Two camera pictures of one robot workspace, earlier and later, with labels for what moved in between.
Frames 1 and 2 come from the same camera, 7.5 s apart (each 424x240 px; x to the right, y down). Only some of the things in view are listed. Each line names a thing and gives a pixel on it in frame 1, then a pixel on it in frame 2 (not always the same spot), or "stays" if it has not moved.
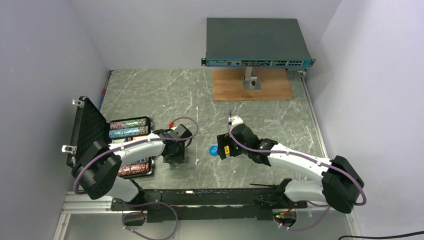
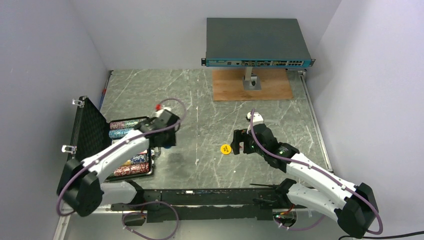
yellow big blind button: [227, 149] stays
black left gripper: [179, 158] to [171, 142]
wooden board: [227, 85] stays
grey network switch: [255, 42] stays
